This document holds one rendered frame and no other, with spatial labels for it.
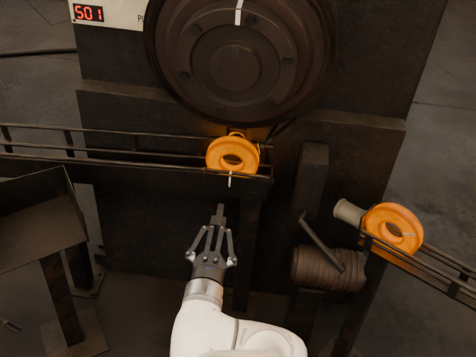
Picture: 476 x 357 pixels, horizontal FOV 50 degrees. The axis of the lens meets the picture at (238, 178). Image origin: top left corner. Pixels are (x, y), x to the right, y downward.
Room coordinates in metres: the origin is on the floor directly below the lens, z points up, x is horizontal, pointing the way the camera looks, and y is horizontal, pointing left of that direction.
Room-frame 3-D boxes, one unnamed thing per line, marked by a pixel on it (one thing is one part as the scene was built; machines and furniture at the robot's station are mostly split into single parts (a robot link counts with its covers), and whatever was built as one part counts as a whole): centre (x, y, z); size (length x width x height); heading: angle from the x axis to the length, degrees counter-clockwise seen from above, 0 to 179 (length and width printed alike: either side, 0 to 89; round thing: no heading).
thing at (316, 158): (1.13, -0.21, 0.68); 0.11 x 0.08 x 0.24; 176
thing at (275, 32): (1.04, 0.03, 1.11); 0.28 x 0.06 x 0.28; 86
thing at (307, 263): (0.98, -0.30, 0.27); 0.22 x 0.13 x 0.53; 86
